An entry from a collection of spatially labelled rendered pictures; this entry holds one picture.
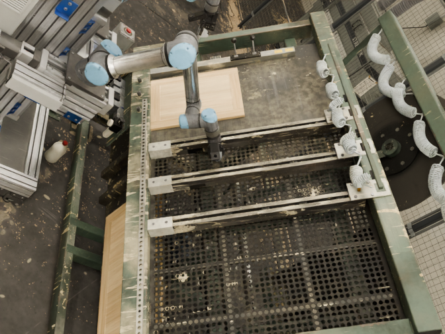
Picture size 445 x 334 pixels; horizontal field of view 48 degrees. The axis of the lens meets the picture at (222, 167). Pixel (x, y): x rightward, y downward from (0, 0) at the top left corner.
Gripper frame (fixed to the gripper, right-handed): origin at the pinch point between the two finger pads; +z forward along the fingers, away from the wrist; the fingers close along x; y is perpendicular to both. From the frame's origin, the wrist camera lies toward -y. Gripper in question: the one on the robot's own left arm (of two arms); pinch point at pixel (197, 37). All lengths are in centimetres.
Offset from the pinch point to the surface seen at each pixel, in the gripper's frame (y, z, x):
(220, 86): 20.2, 23.3, -13.1
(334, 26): 208, 110, 238
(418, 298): 81, -15, -170
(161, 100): -13.5, 38.8, -17.7
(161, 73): -13.6, 37.9, 6.6
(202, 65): 10.8, 25.4, 6.7
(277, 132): 44, 6, -64
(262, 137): 37, 12, -64
